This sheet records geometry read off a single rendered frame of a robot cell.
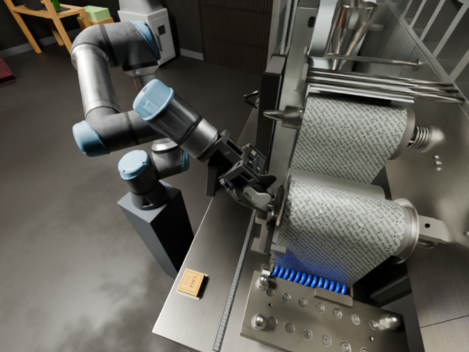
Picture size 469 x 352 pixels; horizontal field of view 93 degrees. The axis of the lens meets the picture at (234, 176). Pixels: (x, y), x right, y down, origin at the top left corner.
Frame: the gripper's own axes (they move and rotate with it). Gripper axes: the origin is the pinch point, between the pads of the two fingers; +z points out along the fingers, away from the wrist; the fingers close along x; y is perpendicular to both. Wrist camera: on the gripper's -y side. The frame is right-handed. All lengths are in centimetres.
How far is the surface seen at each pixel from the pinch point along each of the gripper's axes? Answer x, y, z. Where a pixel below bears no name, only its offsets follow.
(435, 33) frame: 65, 43, 17
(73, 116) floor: 156, -279, -136
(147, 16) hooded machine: 326, -194, -159
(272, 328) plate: -21.1, -12.5, 21.2
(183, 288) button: -16.8, -39.0, 6.1
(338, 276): -4.7, -0.2, 30.7
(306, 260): -4.6, -3.2, 20.4
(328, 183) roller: 13.1, 7.7, 13.2
